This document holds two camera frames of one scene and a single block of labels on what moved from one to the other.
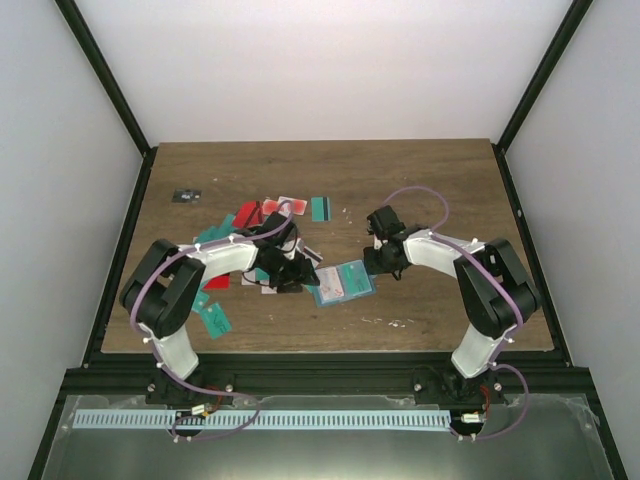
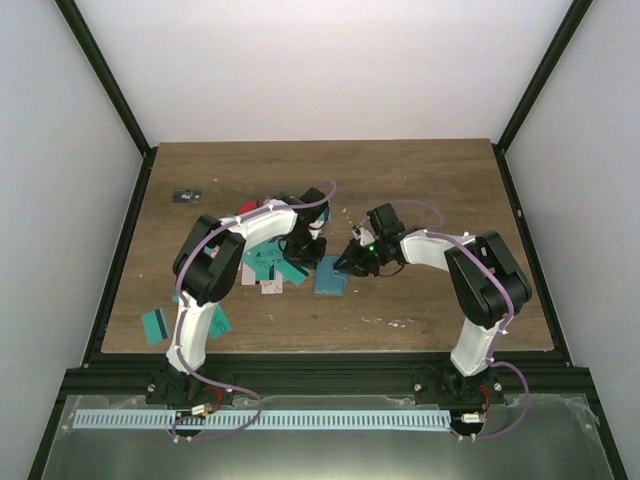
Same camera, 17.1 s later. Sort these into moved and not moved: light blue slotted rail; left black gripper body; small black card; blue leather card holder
Moved: left black gripper body; blue leather card holder
Not moved: small black card; light blue slotted rail
